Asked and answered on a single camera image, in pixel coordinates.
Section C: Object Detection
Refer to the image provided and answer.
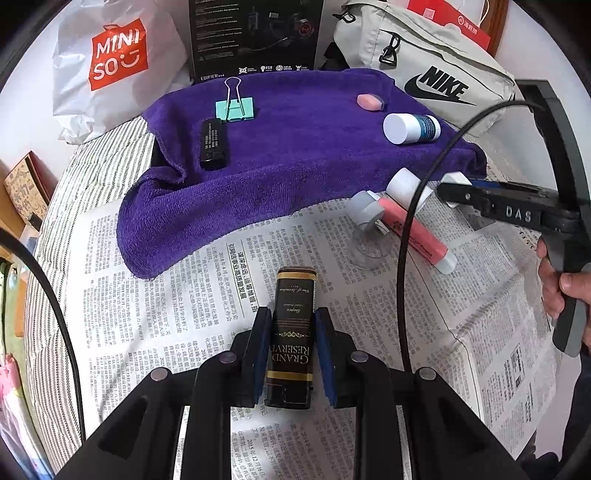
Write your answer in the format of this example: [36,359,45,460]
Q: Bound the white plastic shopping bag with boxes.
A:
[52,0,195,145]

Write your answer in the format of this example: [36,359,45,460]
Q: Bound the small white cylindrical gadget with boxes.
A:
[348,191,386,234]

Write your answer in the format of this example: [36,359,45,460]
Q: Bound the white and blue bottle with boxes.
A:
[382,113,441,146]

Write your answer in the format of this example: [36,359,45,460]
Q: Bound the black rectangular device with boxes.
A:
[199,117,230,171]

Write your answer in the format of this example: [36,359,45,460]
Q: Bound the pink highlighter pen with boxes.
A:
[379,196,458,276]

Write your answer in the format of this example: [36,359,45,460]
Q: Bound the brown patterned box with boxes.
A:
[4,150,58,222]

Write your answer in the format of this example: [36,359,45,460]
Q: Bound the person's right hand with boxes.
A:
[536,240,591,324]

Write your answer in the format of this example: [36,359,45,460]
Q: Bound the brown wooden headboard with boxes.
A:
[489,0,511,58]

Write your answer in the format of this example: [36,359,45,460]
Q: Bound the red paper bag white handles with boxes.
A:
[406,0,492,54]

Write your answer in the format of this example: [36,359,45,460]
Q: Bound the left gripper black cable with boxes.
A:
[0,228,86,444]

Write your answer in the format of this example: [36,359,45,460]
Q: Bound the green binder clip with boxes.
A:
[215,78,256,123]

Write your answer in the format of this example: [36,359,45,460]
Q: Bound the white roll of tape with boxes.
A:
[385,168,432,206]

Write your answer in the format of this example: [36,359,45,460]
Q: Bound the black and gold box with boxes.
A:
[264,267,317,411]

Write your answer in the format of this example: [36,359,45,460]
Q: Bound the black headphone box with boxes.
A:
[188,0,324,86]

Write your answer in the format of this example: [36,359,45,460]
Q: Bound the light wooden furniture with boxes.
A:
[0,157,42,278]

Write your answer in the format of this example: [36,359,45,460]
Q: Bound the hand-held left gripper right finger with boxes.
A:
[314,307,532,480]

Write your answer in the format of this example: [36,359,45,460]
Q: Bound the newspaper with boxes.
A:
[69,138,580,480]

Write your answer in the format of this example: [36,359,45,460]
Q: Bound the purple towel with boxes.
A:
[115,68,488,280]

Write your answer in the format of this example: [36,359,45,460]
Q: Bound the grey waist bag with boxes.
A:
[330,0,517,137]

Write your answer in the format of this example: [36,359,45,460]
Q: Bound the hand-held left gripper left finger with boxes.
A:
[55,307,273,480]

